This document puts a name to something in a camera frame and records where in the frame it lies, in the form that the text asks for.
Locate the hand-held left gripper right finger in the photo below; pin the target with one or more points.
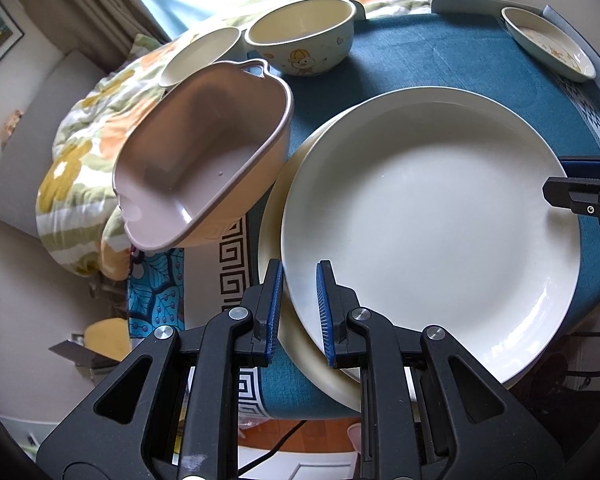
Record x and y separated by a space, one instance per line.
325 310

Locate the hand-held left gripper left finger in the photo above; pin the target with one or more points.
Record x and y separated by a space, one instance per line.
276 310

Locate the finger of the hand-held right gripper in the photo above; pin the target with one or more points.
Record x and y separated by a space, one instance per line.
587 167
575 195

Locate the large cream plate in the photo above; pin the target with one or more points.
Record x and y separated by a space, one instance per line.
271 240

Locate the large white plate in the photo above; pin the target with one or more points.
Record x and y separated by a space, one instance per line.
430 235

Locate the printed shallow dish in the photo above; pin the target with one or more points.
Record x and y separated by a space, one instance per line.
545 40

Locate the pink rectangular baking dish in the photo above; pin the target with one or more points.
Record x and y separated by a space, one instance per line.
195 135

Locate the cartoon print bowl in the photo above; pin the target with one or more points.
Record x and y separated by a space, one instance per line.
310 57

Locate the plain cream bowl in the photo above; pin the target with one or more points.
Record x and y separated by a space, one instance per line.
200 55

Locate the colourful patterned cloth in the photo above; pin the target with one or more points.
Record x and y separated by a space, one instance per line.
155 285

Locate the pink plastic cup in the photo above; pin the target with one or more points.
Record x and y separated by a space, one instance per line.
355 440

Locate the pale blue underlay cloth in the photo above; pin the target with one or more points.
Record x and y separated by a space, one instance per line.
552 12

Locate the teal tablecloth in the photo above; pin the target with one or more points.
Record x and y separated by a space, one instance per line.
405 55

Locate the floral blanket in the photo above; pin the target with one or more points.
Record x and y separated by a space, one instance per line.
80 170

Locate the green patterned pillow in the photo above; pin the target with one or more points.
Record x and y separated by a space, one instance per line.
147 46

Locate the grey cushion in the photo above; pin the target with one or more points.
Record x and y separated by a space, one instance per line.
40 125

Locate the small beige figurine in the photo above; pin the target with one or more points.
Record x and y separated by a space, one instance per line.
12 127

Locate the beige curtain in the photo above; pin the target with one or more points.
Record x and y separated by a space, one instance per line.
90 0

